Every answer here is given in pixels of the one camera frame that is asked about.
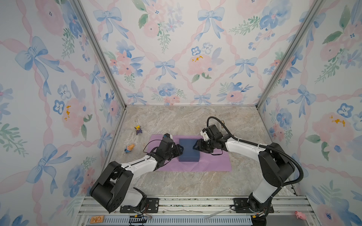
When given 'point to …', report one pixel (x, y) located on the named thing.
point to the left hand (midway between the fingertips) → (183, 148)
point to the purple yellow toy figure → (138, 129)
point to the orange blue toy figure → (129, 148)
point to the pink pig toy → (299, 214)
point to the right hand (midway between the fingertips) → (196, 147)
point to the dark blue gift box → (189, 154)
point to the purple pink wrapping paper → (209, 161)
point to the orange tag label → (96, 219)
